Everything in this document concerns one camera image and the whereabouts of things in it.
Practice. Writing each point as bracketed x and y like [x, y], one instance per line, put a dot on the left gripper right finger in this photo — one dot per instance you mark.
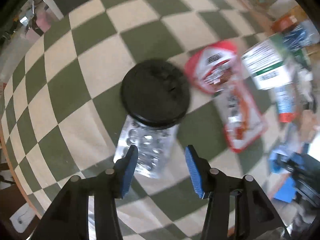
[238, 208]

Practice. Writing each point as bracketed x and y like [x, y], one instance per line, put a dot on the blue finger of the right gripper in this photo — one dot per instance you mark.
[284, 161]

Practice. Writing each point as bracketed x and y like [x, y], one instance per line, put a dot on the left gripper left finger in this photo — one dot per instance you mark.
[67, 217]

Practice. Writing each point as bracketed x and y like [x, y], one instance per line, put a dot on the small milk carton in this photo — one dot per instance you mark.
[285, 99]

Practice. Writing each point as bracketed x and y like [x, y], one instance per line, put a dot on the red white snack packet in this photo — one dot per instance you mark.
[217, 71]

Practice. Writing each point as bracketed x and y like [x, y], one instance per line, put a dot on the silver pill blister pack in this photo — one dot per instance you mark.
[153, 144]

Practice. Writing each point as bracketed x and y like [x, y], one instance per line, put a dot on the black round lid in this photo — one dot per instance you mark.
[156, 93]

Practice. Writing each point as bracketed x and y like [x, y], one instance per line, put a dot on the white green carton box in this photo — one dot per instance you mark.
[269, 63]

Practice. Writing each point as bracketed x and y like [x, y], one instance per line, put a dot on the green checkered table mat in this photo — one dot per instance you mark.
[62, 115]

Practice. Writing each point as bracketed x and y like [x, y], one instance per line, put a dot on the pink suitcase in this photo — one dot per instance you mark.
[44, 21]

